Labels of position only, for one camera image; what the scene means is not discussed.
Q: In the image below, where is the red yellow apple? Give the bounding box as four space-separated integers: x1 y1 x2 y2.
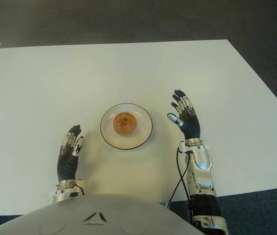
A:
113 112 138 136

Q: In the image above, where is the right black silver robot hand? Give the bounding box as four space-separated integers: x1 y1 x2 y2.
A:
167 89 202 141

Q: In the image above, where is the grey robot torso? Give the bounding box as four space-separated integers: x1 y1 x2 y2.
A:
0 193 202 235

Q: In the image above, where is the black cable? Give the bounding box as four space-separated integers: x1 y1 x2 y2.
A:
168 146 193 217

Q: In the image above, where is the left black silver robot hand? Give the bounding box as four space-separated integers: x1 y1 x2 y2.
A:
56 124 85 183

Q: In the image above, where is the white plate with black rim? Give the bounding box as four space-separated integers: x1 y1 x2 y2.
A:
100 103 153 150

